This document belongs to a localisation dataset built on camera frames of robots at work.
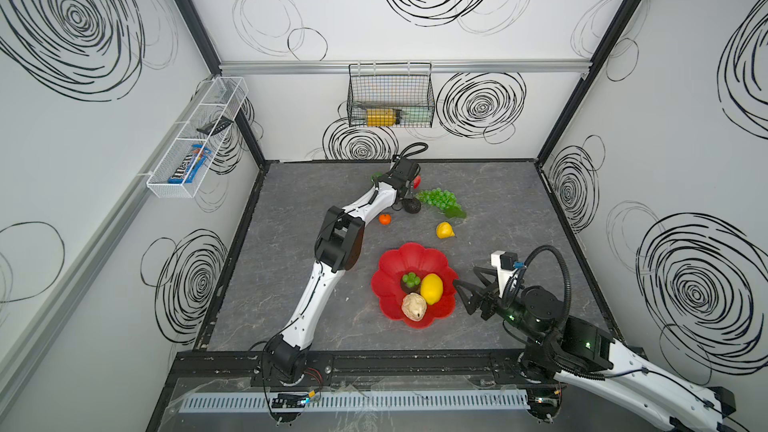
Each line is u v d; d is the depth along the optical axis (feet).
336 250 2.13
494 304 1.98
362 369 2.46
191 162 2.37
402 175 2.83
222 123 2.65
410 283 2.71
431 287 2.73
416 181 3.66
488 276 2.32
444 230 3.15
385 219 3.34
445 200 3.39
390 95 3.25
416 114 2.84
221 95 2.99
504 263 1.99
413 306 2.52
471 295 2.03
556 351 1.73
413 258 3.00
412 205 3.33
